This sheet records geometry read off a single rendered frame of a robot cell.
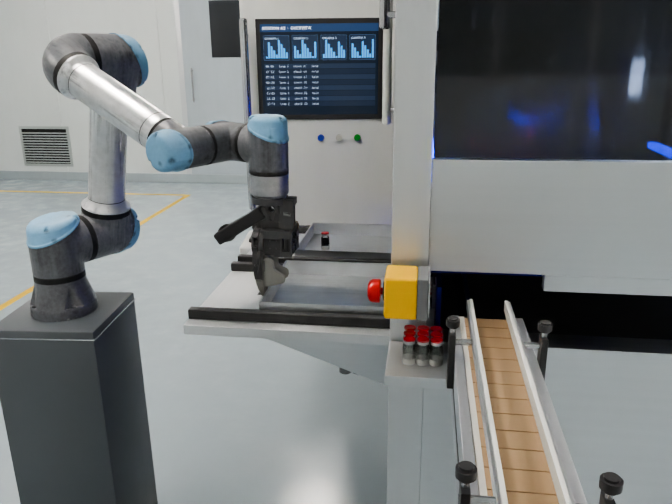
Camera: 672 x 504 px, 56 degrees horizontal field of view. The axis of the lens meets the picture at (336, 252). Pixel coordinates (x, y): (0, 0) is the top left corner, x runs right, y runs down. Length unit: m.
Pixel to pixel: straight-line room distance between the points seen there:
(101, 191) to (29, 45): 6.32
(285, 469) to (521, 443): 1.57
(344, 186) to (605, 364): 1.19
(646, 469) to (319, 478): 1.22
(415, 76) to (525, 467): 0.61
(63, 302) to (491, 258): 0.98
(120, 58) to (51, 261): 0.48
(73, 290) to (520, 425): 1.09
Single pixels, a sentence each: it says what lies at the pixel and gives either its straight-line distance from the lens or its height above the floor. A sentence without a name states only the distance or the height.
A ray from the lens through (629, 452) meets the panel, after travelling 1.32.
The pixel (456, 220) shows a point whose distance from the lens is 1.08.
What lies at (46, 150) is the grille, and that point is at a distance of 7.92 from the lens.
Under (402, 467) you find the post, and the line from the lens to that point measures 1.30.
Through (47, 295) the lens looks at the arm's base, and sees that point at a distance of 1.60.
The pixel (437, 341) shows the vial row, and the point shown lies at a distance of 1.06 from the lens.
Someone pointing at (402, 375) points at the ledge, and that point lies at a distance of 1.04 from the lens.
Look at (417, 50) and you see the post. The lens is 1.05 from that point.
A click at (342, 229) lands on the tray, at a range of 1.79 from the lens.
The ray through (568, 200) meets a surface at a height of 1.15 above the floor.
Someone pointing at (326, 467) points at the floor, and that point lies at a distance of 2.31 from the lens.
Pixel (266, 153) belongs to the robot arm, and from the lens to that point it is 1.18.
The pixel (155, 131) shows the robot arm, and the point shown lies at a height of 1.25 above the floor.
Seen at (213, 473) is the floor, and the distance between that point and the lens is 2.33.
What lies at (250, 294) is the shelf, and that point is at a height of 0.88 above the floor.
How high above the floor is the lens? 1.38
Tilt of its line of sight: 18 degrees down
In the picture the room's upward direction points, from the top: 1 degrees counter-clockwise
